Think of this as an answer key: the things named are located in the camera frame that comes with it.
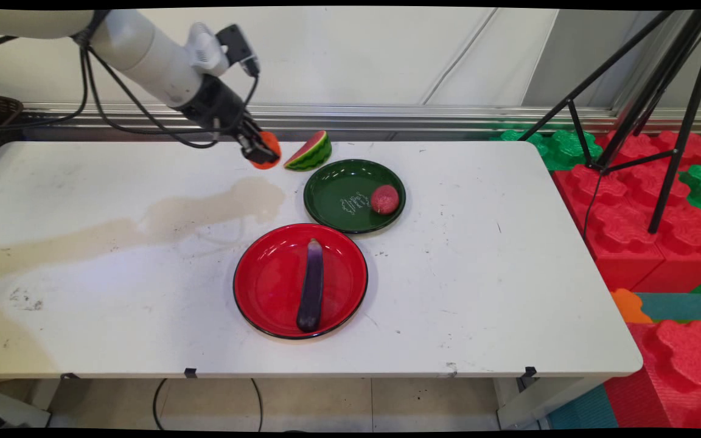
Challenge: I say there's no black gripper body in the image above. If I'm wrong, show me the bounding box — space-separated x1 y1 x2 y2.
173 74 253 138

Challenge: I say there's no orange toy fruit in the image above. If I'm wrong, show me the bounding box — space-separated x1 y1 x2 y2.
249 130 283 170

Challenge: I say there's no toy watermelon slice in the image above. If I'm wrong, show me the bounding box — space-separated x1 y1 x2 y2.
283 130 332 172

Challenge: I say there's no dark green plate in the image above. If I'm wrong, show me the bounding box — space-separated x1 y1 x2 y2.
303 159 406 235

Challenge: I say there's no red plate black rim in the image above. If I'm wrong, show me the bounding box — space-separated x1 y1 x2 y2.
232 223 369 340

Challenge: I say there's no red toy lychee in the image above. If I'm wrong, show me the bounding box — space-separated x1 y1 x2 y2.
370 185 400 215

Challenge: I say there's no purple toy eggplant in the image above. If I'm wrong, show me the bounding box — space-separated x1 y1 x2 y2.
296 238 324 333

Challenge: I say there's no large red foam block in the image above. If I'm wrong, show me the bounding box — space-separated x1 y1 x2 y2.
551 130 701 294

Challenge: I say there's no white table leg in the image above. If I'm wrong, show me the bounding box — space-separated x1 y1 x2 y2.
497 376 608 430

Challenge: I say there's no orange foam block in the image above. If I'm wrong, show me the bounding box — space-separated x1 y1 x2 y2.
609 288 654 324

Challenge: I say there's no black tripod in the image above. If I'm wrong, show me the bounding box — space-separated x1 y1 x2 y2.
518 9 701 235

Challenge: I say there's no teal foam mat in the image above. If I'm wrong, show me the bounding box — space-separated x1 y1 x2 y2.
633 292 701 324

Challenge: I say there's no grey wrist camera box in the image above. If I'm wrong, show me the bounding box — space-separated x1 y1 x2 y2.
216 24 262 78

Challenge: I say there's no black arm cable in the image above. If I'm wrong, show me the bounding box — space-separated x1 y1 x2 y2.
0 12 261 150

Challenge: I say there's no aluminium wall rail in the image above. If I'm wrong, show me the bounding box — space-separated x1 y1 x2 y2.
22 102 701 136

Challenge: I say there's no black floor cable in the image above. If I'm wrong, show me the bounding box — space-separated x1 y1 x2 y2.
153 378 264 432

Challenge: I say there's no thin black tripod cable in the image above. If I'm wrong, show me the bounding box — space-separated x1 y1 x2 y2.
582 172 604 244

